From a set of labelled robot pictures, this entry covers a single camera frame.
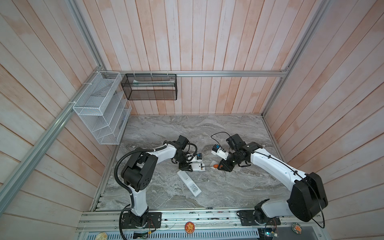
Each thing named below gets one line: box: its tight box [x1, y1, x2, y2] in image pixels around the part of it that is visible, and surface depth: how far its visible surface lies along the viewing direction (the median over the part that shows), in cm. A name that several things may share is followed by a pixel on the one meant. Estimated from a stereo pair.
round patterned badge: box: [291, 222, 303, 235], surface depth 73 cm
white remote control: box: [189, 161, 206, 172], surface depth 92 cm
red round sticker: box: [184, 221, 196, 234], surface depth 73 cm
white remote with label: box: [176, 170, 202, 197], surface depth 85 cm
